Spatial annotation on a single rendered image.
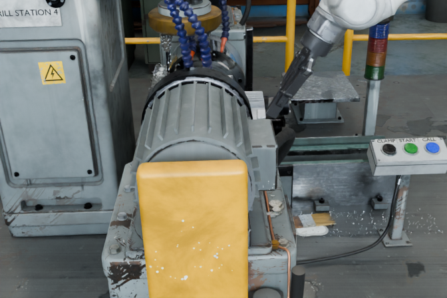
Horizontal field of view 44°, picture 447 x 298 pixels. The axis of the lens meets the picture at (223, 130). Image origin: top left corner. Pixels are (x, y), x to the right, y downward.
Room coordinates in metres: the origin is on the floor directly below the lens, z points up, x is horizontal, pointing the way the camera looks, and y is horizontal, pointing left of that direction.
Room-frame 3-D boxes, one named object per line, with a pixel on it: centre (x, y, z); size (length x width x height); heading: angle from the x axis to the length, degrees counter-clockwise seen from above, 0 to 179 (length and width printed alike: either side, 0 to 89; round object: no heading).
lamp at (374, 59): (1.65, -0.49, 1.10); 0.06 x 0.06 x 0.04
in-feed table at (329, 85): (1.88, -0.35, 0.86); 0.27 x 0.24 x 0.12; 1
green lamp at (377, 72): (1.65, -0.49, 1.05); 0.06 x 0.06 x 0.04
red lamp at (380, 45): (1.65, -0.49, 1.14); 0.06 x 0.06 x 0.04
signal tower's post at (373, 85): (1.65, -0.49, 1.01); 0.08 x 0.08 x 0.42; 1
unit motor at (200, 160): (0.71, 0.00, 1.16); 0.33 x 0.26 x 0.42; 1
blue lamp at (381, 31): (1.65, -0.49, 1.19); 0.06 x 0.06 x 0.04
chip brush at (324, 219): (1.19, -0.19, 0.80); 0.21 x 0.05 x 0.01; 99
